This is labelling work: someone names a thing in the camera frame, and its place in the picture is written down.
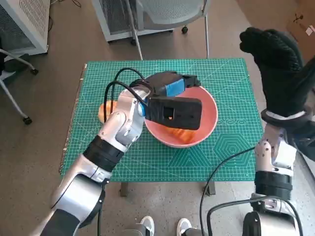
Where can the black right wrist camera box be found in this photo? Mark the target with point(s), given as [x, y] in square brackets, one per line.
[307, 137]

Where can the round toy bread bun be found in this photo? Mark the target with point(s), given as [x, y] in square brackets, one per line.
[102, 111]

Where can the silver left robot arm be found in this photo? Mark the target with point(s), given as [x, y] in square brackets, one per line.
[78, 186]

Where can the person's leg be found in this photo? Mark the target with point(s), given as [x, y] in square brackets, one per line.
[195, 233]

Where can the grey mesh chair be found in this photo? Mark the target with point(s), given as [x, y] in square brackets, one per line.
[172, 12]

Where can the grey office chair base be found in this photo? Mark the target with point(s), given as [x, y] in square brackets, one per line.
[14, 57]

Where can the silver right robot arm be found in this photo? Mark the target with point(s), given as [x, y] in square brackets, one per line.
[270, 184]

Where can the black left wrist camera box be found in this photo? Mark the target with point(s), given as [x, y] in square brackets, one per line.
[177, 113]

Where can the white perforated metal cabinet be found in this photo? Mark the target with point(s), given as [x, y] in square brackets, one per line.
[27, 17]

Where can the white board panel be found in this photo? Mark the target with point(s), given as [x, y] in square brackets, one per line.
[310, 168]

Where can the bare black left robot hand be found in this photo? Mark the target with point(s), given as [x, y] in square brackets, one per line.
[167, 83]

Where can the pink bowl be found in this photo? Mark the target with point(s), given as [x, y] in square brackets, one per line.
[209, 110]

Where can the green cutting mat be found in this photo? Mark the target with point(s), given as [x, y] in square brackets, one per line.
[221, 73]

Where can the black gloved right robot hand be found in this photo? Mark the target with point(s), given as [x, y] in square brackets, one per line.
[280, 81]

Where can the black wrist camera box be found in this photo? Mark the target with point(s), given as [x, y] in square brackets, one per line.
[177, 113]
[307, 137]

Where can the white sneaker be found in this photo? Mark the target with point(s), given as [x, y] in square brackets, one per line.
[184, 225]
[147, 225]

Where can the cardboard box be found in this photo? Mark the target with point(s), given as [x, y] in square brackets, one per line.
[307, 44]

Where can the grey table leg bracket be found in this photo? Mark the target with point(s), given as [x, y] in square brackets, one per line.
[211, 188]
[124, 189]

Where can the rectangular braided toy bread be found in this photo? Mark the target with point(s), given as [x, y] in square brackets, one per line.
[184, 136]

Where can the white wheeled cabinet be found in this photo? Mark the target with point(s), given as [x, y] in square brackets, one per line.
[115, 19]

